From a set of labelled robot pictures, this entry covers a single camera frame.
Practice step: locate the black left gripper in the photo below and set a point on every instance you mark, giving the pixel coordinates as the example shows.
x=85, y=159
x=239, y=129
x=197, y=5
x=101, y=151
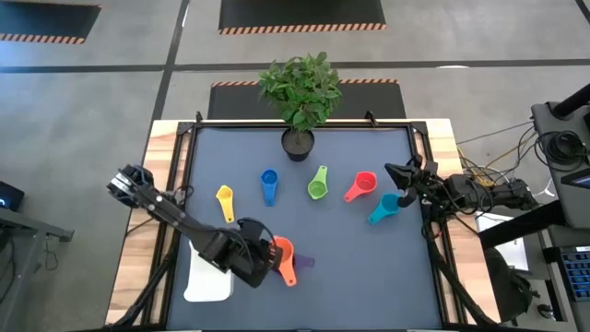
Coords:
x=251, y=263

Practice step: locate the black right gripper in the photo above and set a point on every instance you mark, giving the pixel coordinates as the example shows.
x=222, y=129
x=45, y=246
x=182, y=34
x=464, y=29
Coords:
x=426, y=182

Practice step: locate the orange plastic measuring cup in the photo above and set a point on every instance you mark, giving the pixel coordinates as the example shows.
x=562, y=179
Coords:
x=285, y=258

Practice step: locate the teal plastic measuring cup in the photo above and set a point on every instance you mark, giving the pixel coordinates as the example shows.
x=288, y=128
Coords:
x=387, y=206

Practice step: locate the purple plastic measuring cup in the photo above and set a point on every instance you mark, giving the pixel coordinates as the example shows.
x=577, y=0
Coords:
x=305, y=262

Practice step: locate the red plastic measuring cup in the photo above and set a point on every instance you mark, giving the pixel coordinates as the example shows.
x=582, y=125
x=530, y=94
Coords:
x=364, y=183

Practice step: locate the blue plastic measuring cup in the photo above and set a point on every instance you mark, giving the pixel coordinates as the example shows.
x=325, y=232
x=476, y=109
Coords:
x=269, y=184

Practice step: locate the yellow plastic measuring cup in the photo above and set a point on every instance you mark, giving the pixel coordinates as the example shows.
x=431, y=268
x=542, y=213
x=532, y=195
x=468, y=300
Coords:
x=226, y=203

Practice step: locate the green plastic measuring cup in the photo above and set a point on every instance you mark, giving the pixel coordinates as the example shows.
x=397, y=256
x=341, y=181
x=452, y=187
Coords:
x=318, y=186

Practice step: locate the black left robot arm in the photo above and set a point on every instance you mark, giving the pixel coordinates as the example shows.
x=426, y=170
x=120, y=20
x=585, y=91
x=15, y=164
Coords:
x=175, y=214

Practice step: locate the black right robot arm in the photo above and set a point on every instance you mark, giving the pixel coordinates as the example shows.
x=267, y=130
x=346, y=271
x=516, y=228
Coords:
x=488, y=193

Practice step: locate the white plastic basket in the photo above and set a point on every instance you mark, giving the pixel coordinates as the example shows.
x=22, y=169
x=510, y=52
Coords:
x=207, y=286

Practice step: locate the blue-grey table mat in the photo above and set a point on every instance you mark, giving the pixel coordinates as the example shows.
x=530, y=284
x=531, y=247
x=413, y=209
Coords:
x=359, y=276

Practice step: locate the black plant pot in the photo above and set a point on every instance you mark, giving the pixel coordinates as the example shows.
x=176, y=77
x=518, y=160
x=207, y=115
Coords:
x=298, y=146

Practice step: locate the black support beam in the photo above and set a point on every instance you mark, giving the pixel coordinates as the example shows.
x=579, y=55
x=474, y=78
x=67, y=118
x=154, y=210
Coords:
x=521, y=226

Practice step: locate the white paper sheet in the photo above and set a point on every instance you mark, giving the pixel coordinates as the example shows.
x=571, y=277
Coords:
x=516, y=251

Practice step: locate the green leafy plant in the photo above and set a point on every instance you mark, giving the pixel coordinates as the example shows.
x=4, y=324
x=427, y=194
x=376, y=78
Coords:
x=299, y=92

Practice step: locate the black backpack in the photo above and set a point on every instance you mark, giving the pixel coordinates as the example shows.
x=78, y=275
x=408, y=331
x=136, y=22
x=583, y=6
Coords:
x=509, y=286

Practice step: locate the grey equipment cart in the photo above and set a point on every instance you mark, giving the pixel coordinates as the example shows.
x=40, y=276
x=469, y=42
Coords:
x=564, y=198

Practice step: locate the blue keypad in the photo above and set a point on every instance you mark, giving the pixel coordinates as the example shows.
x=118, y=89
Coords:
x=578, y=274

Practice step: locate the black hazard-striped floor mat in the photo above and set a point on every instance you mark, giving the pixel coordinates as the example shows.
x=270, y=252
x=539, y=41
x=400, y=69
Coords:
x=41, y=18
x=299, y=14

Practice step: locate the grey desk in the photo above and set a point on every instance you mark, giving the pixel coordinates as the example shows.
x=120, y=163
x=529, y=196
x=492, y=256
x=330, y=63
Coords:
x=23, y=258

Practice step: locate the black box device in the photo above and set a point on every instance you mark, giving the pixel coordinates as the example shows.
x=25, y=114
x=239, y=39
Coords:
x=9, y=196

